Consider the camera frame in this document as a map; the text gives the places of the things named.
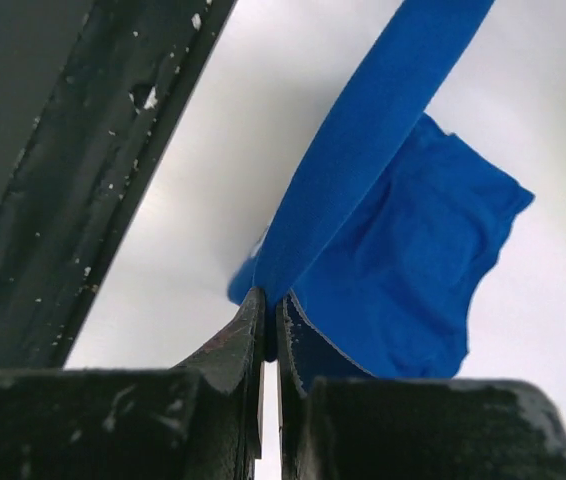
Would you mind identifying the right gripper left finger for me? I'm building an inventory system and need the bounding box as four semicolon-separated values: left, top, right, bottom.
0;288;266;479

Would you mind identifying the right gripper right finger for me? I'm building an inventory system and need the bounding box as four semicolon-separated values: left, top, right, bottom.
276;295;566;479

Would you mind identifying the blue printed t shirt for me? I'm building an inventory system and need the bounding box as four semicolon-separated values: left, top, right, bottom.
227;1;534;378

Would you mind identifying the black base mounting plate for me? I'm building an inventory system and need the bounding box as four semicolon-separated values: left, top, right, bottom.
0;1;234;369

